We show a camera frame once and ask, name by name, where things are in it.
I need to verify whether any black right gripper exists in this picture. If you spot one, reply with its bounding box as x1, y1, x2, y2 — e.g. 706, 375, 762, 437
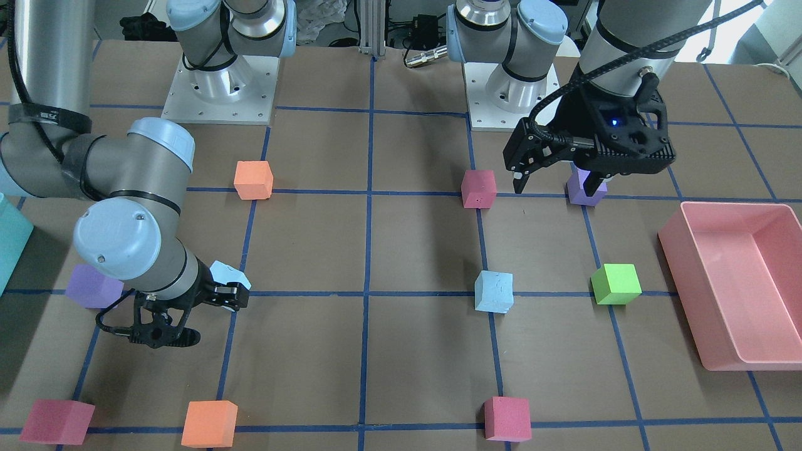
128, 266, 244, 349

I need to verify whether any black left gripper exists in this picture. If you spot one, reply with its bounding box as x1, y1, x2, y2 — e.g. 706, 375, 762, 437
504, 85, 676, 194

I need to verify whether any light blue foam block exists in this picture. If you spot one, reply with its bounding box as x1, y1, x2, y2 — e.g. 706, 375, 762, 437
209, 261, 252, 289
474, 269, 514, 314

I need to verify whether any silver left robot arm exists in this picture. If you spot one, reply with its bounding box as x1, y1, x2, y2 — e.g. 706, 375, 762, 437
446, 1, 709, 195

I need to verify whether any purple foam block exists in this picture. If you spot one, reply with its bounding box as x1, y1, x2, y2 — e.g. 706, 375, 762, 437
65, 264, 123, 309
565, 168, 608, 207

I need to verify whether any magenta foam block center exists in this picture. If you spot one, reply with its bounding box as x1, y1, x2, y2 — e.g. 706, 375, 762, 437
461, 170, 497, 209

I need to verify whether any magenta foam block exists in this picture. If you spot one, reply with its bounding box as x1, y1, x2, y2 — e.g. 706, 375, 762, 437
461, 170, 497, 209
483, 396, 533, 443
19, 399, 95, 445

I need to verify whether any orange foam block far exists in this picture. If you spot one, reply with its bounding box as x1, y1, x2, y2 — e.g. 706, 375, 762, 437
233, 160, 273, 200

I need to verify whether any orange foam block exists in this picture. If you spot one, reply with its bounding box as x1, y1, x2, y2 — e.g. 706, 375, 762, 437
181, 400, 238, 448
233, 160, 273, 200

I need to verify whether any green foam block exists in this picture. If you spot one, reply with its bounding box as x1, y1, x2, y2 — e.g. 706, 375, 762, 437
590, 263, 643, 305

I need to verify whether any pink plastic tray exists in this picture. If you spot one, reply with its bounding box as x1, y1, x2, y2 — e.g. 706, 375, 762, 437
659, 202, 801, 371

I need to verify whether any teal plastic tray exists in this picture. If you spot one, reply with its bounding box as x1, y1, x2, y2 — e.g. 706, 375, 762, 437
1, 194, 34, 295

